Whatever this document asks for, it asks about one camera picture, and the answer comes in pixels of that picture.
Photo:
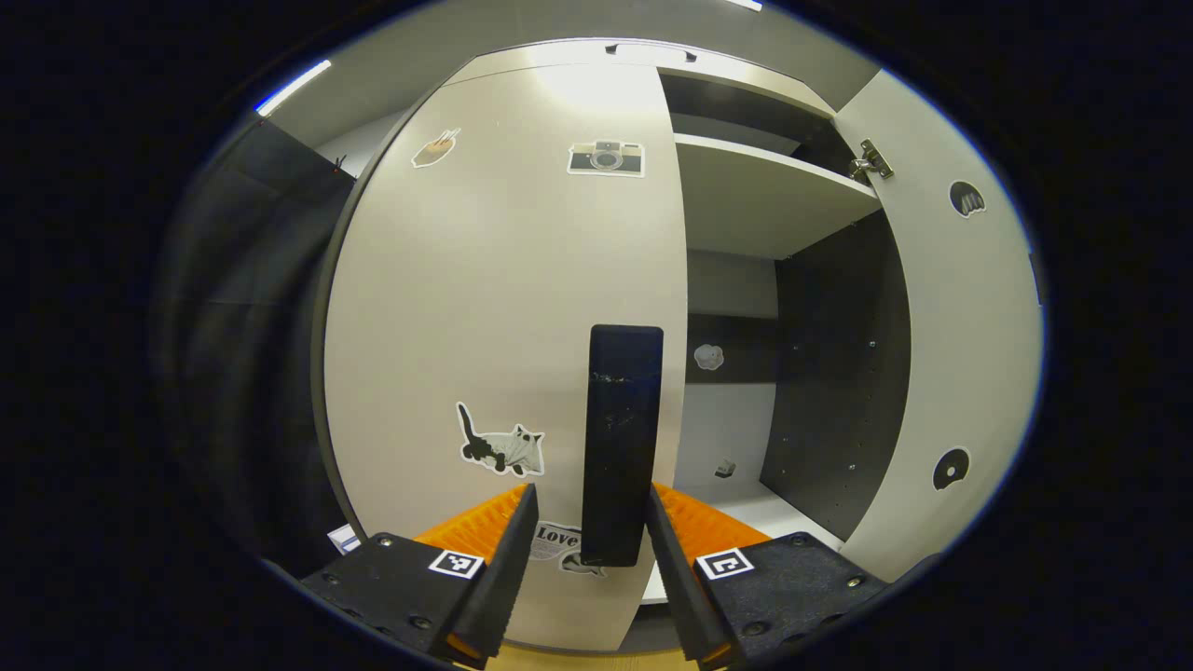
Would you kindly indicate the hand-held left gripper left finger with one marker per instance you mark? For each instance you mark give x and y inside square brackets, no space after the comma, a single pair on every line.
[508,578]

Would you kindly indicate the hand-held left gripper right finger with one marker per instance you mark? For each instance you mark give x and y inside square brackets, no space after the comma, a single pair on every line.
[676,578]

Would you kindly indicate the beige cabinet door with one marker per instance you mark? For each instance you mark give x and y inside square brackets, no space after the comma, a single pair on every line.
[485,308]
[969,354]

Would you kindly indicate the beige double-door shoe cabinet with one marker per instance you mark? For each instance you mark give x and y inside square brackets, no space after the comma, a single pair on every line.
[746,196]

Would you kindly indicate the metal door hinge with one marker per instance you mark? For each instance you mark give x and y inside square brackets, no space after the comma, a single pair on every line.
[871,160]

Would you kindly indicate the black backdrop cloth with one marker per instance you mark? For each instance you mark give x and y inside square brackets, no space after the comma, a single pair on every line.
[252,373]

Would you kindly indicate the small ceiling light panel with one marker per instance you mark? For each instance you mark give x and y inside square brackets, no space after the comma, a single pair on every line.
[294,88]

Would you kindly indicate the long ceiling light panel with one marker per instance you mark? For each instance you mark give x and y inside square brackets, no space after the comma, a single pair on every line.
[743,4]

